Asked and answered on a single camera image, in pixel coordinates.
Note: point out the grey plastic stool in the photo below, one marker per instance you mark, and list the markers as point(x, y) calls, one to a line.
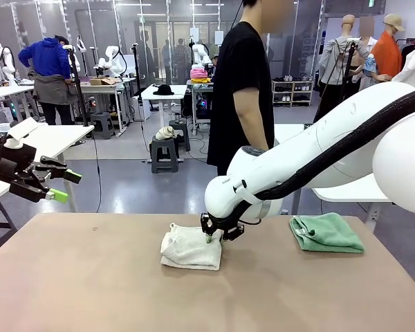
point(183, 135)
point(102, 124)
point(164, 157)

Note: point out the black tripod stand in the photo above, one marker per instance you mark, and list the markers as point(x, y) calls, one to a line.
point(346, 77)
point(79, 90)

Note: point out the black hat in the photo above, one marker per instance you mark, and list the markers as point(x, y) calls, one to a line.
point(163, 90)

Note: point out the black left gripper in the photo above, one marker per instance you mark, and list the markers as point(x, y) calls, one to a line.
point(10, 162)

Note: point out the white shoe shelf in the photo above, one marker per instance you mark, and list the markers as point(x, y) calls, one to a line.
point(294, 93)

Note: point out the mannequin in orange top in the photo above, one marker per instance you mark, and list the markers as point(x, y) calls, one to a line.
point(387, 55)

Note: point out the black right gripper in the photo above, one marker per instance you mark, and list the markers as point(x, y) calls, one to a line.
point(205, 221)

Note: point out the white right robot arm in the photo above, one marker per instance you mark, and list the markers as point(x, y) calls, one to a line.
point(332, 145)

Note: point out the person in blue hoodie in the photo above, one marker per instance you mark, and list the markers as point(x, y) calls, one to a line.
point(46, 57)

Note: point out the green terry towel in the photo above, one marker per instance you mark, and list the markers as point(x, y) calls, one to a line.
point(332, 235)

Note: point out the beige rolled cloth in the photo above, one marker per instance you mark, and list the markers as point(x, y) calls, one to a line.
point(166, 133)

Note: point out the person's right forearm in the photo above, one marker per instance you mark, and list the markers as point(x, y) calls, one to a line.
point(257, 129)

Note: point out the white background desk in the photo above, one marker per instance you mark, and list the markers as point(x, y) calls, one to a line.
point(3, 91)

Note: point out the grey workbench desk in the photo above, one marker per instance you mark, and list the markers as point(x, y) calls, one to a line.
point(200, 86)
point(103, 89)

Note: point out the pink clothes pile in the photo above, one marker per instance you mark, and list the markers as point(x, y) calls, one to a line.
point(198, 74)

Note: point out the white terry towel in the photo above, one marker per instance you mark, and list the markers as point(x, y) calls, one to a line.
point(190, 252)

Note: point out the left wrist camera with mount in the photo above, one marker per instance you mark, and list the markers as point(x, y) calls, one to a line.
point(22, 128)

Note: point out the white table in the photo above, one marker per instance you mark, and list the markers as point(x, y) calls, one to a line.
point(65, 135)
point(349, 193)

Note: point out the white standing desk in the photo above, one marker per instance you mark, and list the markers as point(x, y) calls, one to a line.
point(178, 90)

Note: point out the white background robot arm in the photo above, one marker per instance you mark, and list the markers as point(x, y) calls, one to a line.
point(112, 60)
point(198, 55)
point(7, 65)

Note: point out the mannequin in grey shirt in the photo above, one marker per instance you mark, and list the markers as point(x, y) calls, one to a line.
point(333, 55)

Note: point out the mannequin in white open shirt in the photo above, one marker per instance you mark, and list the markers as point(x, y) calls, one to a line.
point(368, 48)

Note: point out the person's right hand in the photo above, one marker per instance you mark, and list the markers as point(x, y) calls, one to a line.
point(261, 144)

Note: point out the brown cardboard box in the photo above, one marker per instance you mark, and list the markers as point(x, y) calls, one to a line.
point(103, 81)

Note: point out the person in black clothes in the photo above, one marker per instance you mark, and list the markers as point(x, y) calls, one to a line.
point(242, 86)

